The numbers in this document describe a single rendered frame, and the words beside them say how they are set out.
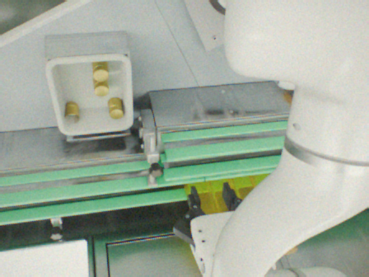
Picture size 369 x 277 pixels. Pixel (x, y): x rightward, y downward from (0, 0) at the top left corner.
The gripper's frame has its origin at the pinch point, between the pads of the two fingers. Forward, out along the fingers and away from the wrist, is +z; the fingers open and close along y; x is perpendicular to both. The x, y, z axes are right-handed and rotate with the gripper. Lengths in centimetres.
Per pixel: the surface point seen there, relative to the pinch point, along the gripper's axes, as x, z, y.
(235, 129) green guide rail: -8.2, 31.8, 15.3
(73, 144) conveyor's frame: -13.9, 41.1, -23.7
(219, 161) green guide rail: -16.6, 30.7, 11.6
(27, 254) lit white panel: -37, 28, -38
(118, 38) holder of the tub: 13.8, 38.0, -10.9
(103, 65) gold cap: 8.1, 37.5, -14.5
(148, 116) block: -5.2, 36.6, -5.0
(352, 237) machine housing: -42, 22, 50
